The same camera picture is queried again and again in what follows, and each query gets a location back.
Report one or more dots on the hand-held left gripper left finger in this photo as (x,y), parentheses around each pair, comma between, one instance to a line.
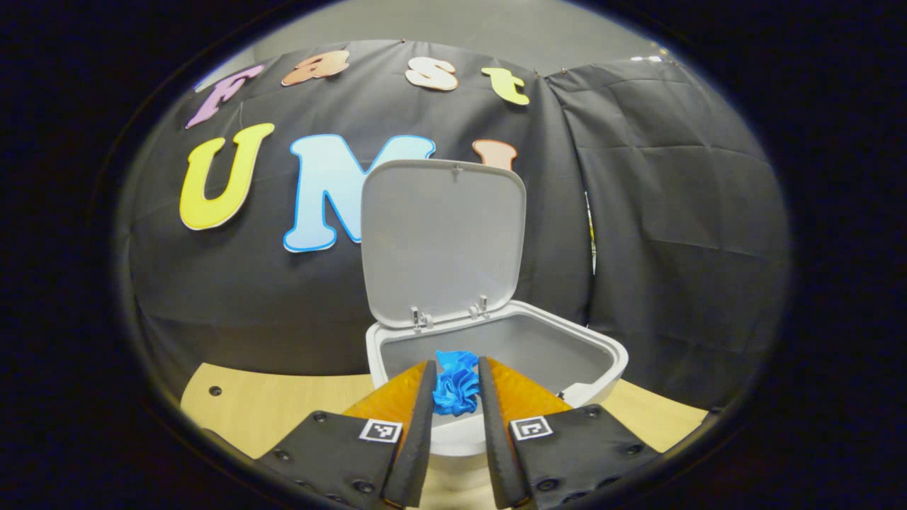
(418,439)

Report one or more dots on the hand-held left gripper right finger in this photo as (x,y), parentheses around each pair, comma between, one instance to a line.
(496,439)

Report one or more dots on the blue paper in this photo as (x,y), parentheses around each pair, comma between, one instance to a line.
(457,389)

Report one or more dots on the white desktop garbage bin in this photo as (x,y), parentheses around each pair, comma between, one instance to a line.
(439,234)

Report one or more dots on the wooden desktop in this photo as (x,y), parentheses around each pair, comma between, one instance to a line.
(283,411)

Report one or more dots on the black backdrop cloth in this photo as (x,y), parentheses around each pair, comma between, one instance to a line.
(673,212)

